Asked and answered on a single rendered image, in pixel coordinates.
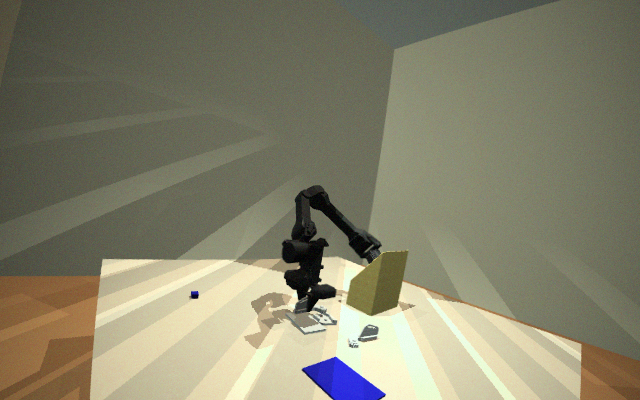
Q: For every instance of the blue flat rectangular plate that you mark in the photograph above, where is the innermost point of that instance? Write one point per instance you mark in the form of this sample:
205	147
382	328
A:
340	382

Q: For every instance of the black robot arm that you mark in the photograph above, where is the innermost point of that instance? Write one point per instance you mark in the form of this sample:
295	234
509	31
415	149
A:
301	249

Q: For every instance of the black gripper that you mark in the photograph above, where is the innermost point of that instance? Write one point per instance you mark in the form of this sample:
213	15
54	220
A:
318	291

